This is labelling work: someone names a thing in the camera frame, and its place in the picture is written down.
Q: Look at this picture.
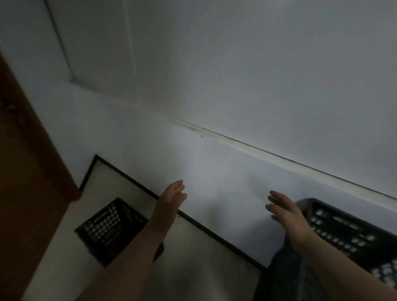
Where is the black plastic crate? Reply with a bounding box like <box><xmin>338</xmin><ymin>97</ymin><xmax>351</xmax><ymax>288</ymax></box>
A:
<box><xmin>254</xmin><ymin>198</ymin><xmax>397</xmax><ymax>301</ymax></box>
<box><xmin>74</xmin><ymin>197</ymin><xmax>165</xmax><ymax>268</ymax></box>

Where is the brown wooden door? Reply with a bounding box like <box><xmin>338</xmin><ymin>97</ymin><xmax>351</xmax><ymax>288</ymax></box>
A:
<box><xmin>0</xmin><ymin>53</ymin><xmax>82</xmax><ymax>301</ymax></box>

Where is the large white wall panel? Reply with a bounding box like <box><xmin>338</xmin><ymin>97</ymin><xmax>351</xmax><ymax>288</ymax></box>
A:
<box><xmin>122</xmin><ymin>0</ymin><xmax>397</xmax><ymax>200</ymax></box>

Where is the person's right forearm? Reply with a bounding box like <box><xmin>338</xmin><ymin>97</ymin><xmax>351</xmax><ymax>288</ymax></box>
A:
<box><xmin>296</xmin><ymin>232</ymin><xmax>397</xmax><ymax>301</ymax></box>

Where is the small white wall panel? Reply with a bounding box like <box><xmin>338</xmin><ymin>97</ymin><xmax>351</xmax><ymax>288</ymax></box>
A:
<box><xmin>44</xmin><ymin>0</ymin><xmax>141</xmax><ymax>102</ymax></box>

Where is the person's left hand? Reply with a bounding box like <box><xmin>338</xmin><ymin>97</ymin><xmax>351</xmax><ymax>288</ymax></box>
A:
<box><xmin>147</xmin><ymin>179</ymin><xmax>188</xmax><ymax>238</ymax></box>

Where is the person's left forearm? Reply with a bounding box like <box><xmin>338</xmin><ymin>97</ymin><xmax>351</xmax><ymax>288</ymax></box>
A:
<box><xmin>76</xmin><ymin>226</ymin><xmax>167</xmax><ymax>301</ymax></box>

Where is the person's right hand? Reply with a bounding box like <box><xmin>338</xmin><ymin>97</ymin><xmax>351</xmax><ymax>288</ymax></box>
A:
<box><xmin>265</xmin><ymin>190</ymin><xmax>317</xmax><ymax>251</ymax></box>

